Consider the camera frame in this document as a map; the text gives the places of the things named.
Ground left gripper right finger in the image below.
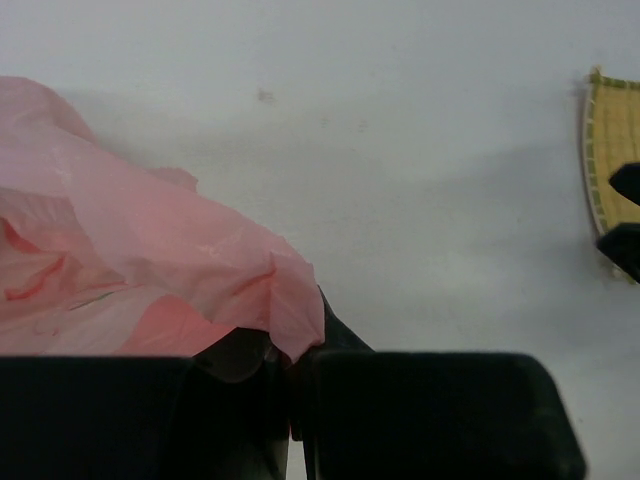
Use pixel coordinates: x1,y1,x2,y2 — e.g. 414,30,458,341
287,308,586,479

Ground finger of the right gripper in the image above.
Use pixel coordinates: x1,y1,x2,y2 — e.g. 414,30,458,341
609,162,640,205
596,223,640,283

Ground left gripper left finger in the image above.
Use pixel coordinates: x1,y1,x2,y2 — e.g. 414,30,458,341
1,329,289,479

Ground yellow bamboo mat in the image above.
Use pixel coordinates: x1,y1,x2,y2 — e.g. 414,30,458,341
579,64,640,284

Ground pink plastic bag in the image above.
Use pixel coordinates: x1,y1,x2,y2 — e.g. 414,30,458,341
1,77,325,360

